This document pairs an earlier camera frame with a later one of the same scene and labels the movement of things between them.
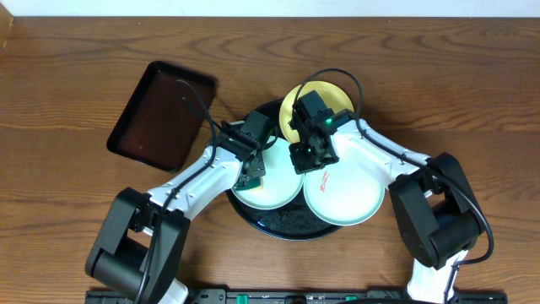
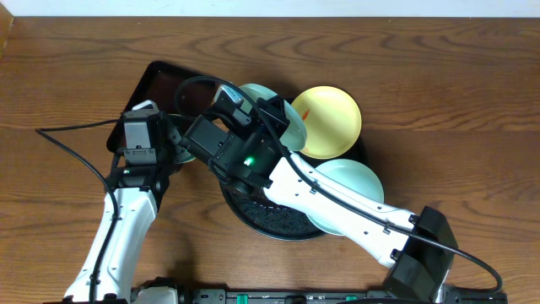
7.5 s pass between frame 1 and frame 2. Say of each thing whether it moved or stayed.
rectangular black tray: stayed
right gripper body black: moved
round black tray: stayed
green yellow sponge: moved
